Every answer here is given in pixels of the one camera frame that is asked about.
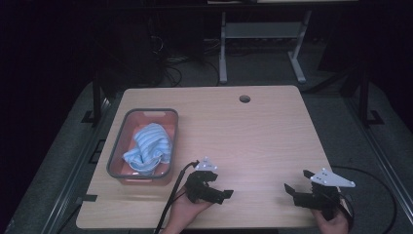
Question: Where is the white metal desk frame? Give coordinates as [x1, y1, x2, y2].
[218, 9, 314, 85]

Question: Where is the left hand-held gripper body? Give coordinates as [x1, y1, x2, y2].
[184, 157, 226, 206]

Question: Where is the person's right hand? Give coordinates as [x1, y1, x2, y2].
[311, 207, 352, 234]

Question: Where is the black metal frame post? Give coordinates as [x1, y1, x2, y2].
[81, 69, 113, 126]
[357, 62, 385, 129]

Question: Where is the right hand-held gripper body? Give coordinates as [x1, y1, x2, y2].
[293, 168, 357, 222]

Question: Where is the tangle of floor cables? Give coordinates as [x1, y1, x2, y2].
[147, 33, 222, 89]

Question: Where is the person's left hand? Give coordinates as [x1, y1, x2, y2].
[168, 185, 212, 233]

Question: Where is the thick black gripper cable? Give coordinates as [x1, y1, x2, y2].
[153, 159, 201, 234]

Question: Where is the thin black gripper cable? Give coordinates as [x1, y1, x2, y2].
[330, 165, 399, 234]

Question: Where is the aluminium floor rail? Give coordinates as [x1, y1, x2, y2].
[344, 96, 413, 225]
[40, 97, 113, 234]

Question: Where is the pink basket with grey rim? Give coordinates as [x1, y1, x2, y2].
[106, 107, 179, 187]

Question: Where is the blue striped towel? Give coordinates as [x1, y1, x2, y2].
[122, 122, 173, 176]

